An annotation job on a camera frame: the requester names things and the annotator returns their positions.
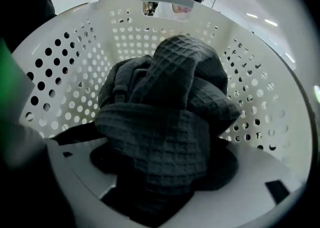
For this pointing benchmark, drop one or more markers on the rectangular ceiling light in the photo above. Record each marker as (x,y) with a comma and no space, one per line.
(251,15)
(271,22)

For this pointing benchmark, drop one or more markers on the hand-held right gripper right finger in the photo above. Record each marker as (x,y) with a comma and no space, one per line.
(250,184)

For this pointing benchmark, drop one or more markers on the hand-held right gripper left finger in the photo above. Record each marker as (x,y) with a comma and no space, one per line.
(75,167)

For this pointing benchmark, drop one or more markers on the dark grey garment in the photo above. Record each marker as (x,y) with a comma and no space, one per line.
(162,134)

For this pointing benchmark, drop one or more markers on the person's black clothing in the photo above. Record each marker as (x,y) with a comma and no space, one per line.
(20,1)

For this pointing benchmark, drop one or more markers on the white plastic laundry basket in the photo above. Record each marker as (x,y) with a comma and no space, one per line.
(100,11)

